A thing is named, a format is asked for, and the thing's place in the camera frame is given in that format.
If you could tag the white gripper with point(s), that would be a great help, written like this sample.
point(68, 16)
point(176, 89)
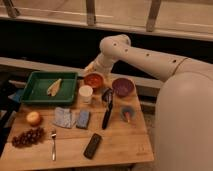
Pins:
point(100, 64)

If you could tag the orange bowl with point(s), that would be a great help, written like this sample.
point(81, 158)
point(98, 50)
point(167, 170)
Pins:
point(94, 80)

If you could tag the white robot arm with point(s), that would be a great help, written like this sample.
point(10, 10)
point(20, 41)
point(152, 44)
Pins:
point(184, 108)

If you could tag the white paper cup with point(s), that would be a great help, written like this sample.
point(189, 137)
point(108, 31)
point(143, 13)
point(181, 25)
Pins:
point(86, 93)

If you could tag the purple bowl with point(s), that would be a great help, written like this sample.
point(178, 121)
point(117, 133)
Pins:
point(122, 87)

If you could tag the blue sponge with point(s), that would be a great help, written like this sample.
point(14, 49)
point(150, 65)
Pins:
point(83, 119)

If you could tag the yellow banana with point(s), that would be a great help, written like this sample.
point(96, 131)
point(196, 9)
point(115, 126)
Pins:
point(54, 88)

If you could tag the small blue dish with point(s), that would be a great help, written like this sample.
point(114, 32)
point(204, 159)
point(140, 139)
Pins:
point(127, 113)

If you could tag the wooden table board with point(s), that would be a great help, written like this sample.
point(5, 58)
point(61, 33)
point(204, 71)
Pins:
point(122, 142)

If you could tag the light blue cloth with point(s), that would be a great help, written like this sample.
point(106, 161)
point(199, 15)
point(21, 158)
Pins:
point(62, 117)

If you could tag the green plastic tray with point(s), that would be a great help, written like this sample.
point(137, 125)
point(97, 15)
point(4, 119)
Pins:
point(35, 91)

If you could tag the black remote control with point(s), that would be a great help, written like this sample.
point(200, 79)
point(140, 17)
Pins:
point(92, 146)

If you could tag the silver fork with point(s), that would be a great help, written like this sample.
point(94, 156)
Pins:
point(53, 136)

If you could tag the red yellow apple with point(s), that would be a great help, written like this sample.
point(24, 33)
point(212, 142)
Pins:
point(33, 118)

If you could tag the purple grape bunch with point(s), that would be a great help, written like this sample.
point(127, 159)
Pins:
point(28, 138)

